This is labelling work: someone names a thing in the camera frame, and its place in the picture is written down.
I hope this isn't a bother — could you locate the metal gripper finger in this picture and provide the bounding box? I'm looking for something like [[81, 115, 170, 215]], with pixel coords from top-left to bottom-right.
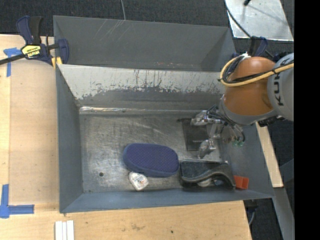
[[189, 110, 222, 127], [198, 138, 217, 160]]

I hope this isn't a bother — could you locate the small white plastic packet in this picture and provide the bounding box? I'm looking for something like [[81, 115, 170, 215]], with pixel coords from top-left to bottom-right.
[[127, 171, 150, 192]]

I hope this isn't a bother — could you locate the small red block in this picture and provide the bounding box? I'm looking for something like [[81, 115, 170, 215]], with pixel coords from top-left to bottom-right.
[[233, 175, 250, 191]]

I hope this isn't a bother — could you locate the grey metal bin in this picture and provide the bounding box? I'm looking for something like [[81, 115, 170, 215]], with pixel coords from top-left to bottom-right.
[[52, 15, 276, 214]]

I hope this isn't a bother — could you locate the blue oval sponge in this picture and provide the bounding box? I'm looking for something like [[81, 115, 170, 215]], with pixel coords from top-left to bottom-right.
[[122, 142, 180, 178]]

